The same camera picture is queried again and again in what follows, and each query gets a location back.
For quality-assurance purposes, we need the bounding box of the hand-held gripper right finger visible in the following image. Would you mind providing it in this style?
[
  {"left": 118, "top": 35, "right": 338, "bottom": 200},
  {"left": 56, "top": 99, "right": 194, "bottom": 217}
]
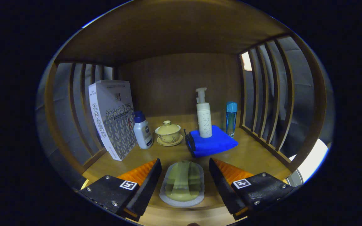
[{"left": 209, "top": 158, "right": 295, "bottom": 220}]

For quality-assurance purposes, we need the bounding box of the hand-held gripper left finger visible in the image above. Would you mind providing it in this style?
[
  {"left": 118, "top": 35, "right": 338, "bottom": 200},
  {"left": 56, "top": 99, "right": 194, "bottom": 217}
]
[{"left": 80, "top": 158, "right": 162, "bottom": 222}]

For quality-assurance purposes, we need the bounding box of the green handled white sponge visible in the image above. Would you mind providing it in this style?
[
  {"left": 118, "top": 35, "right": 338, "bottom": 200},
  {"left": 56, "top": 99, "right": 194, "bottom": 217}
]
[{"left": 159, "top": 160, "right": 205, "bottom": 208}]

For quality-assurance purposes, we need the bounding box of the wooden countertop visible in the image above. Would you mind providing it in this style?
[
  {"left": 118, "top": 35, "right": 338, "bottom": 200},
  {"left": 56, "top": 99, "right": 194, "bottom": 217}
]
[{"left": 82, "top": 115, "right": 293, "bottom": 226}]

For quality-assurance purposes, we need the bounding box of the white drawer unit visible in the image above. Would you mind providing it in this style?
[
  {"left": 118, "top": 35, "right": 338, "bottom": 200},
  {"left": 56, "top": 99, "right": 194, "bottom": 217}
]
[{"left": 286, "top": 138, "right": 329, "bottom": 187}]

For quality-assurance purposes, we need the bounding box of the wooden cabinet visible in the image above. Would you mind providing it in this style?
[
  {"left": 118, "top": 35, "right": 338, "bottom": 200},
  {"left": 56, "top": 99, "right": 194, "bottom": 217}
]
[{"left": 36, "top": 0, "right": 327, "bottom": 226}]

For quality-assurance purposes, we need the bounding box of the blue folded cloth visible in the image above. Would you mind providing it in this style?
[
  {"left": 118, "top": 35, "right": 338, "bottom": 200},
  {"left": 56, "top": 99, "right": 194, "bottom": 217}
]
[{"left": 184, "top": 125, "right": 239, "bottom": 158}]

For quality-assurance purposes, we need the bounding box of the white bottle with blue cap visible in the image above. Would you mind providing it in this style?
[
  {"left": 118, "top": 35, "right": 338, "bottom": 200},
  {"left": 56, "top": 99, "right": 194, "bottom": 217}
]
[{"left": 133, "top": 110, "right": 154, "bottom": 149}]

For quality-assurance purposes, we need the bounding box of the yellow lidded teacup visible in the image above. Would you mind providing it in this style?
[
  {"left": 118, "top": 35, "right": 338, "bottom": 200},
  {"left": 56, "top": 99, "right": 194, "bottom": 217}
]
[{"left": 155, "top": 120, "right": 184, "bottom": 147}]

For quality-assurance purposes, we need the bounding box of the clear blue bottle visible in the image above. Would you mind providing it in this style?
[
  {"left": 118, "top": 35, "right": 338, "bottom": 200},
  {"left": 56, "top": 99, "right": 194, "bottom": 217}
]
[{"left": 226, "top": 101, "right": 238, "bottom": 138}]

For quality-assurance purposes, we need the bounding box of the thick white book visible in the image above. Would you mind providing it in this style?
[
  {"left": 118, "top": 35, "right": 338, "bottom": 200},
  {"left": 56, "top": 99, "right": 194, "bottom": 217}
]
[{"left": 88, "top": 80, "right": 138, "bottom": 161}]

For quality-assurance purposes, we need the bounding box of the white pump bottle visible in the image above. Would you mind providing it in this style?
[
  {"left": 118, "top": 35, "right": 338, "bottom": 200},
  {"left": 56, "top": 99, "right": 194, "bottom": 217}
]
[{"left": 195, "top": 87, "right": 213, "bottom": 138}]

